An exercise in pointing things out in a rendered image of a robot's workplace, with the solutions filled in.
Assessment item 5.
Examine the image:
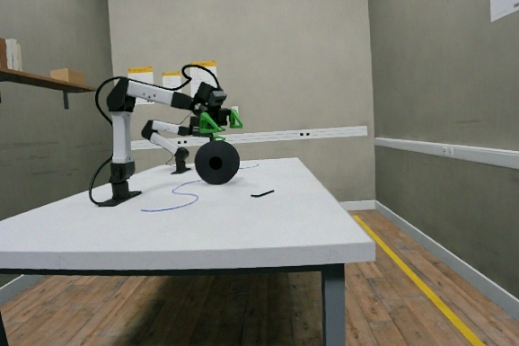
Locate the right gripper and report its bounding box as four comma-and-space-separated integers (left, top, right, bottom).
198, 94, 243, 133

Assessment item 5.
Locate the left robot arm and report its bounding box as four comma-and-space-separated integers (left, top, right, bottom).
141, 116, 201, 174

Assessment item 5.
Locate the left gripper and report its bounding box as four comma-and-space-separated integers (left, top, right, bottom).
200, 127, 225, 142

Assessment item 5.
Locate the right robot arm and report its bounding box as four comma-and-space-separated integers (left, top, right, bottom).
98, 78, 227, 207

